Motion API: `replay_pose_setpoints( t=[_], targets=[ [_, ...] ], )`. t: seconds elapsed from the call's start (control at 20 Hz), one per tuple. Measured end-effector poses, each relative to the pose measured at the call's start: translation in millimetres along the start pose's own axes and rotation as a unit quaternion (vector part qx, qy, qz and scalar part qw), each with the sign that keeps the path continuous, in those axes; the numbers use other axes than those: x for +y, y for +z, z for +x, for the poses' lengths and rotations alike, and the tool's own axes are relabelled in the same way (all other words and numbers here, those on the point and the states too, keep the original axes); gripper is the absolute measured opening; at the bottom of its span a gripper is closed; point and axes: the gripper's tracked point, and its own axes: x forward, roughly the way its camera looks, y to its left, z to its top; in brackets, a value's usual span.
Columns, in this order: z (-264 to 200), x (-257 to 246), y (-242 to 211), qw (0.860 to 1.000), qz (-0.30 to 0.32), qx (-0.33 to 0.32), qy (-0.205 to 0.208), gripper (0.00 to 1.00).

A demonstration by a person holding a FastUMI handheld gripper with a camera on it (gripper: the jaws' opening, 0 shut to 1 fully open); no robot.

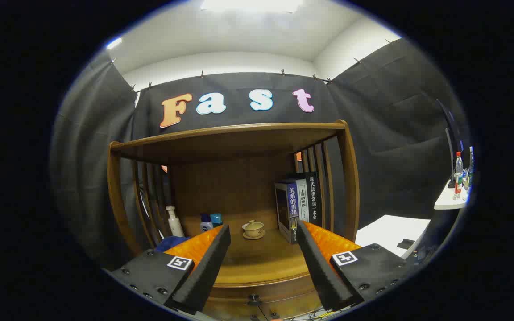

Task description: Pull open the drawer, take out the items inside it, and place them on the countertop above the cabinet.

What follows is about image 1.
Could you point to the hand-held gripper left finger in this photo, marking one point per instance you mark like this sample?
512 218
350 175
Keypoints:
208 267

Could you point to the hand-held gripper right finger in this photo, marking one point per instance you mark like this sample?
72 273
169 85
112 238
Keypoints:
319 267

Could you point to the wooden drawer with black knob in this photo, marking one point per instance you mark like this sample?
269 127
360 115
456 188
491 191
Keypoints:
283 298

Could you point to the wooden countertop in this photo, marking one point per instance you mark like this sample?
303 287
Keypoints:
261 258

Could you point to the white bottle with blue cap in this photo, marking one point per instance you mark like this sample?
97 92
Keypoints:
205 225

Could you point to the blue towel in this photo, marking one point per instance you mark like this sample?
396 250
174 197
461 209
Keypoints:
170 244

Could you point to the clear bottle with blue cap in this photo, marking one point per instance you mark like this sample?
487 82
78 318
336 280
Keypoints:
216 218

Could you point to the white pump bottle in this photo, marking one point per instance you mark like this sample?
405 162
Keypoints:
175 227

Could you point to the beige lidded teacup with saucer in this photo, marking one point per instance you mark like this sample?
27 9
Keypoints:
254 230

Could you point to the book with white spine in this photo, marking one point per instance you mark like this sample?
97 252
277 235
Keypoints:
303 200

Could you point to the book with black spine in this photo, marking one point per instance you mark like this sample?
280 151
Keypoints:
313 196

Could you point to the white side table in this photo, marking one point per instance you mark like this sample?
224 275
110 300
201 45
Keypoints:
386 229

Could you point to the black foam block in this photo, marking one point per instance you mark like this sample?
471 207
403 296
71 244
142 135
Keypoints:
405 244

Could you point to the white round stand table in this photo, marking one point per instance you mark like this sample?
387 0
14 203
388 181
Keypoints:
446 200

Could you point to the black backdrop cloth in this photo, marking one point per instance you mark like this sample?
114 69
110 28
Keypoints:
395 133

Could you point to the water bottle with red label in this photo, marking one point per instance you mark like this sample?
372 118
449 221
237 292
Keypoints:
458 178

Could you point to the green drink bottle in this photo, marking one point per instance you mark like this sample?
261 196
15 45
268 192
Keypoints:
470 169

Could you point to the dark computer monitor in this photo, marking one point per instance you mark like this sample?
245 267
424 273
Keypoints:
451 133

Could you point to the wooden cabinet frame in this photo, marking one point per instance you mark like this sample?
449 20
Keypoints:
347 178

